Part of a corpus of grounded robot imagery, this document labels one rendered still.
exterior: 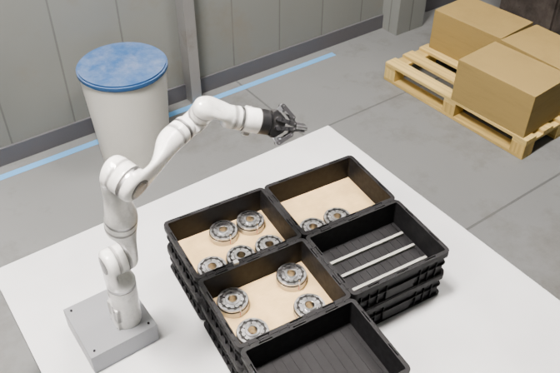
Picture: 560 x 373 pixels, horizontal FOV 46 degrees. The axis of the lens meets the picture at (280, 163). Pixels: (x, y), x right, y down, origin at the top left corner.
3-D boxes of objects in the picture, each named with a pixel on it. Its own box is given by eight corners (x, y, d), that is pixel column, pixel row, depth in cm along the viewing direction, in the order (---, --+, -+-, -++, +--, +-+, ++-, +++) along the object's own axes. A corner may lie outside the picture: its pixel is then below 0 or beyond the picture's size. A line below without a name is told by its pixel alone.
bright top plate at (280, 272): (285, 290, 215) (285, 289, 214) (271, 270, 222) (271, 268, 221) (312, 280, 218) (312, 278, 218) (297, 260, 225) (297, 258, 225)
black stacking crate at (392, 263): (350, 320, 211) (352, 296, 204) (303, 260, 231) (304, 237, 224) (445, 274, 226) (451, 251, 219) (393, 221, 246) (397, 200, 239)
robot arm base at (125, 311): (121, 334, 210) (114, 300, 199) (108, 315, 216) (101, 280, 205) (147, 320, 214) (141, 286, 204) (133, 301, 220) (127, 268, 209)
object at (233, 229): (217, 245, 231) (217, 243, 230) (204, 227, 237) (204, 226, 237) (242, 234, 235) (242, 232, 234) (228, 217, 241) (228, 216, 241)
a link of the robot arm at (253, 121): (249, 106, 197) (231, 102, 195) (264, 105, 187) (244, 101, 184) (246, 136, 197) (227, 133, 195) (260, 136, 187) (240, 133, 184)
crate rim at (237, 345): (238, 354, 190) (238, 350, 188) (197, 285, 210) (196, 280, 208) (352, 301, 205) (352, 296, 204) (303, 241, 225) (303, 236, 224)
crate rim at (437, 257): (352, 301, 205) (352, 296, 204) (303, 241, 225) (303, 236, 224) (450, 256, 220) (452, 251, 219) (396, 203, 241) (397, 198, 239)
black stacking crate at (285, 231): (199, 303, 216) (197, 280, 209) (166, 246, 236) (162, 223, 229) (302, 260, 231) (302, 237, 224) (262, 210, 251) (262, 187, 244)
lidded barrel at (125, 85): (157, 117, 439) (146, 33, 400) (191, 158, 405) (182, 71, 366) (83, 141, 418) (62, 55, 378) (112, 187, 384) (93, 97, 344)
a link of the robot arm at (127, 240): (145, 223, 180) (113, 237, 176) (142, 269, 202) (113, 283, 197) (128, 199, 184) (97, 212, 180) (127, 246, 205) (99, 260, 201)
